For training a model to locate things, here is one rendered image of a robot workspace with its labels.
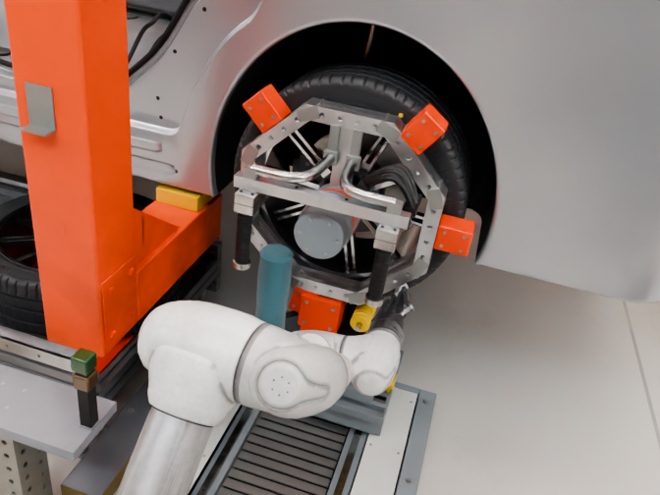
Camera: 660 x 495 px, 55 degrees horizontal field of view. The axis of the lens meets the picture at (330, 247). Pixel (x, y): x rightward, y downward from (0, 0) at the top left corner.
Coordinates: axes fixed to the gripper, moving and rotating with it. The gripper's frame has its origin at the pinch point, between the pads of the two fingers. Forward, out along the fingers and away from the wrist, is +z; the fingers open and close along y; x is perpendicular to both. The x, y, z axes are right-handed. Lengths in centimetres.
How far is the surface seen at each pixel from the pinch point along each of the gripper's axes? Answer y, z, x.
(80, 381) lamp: -45, -62, 39
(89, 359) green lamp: -39, -61, 42
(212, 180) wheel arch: -32, 6, 54
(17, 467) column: -81, -65, 29
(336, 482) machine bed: -44, -23, -37
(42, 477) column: -89, -58, 20
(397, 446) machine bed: -33, -3, -46
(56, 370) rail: -82, -39, 39
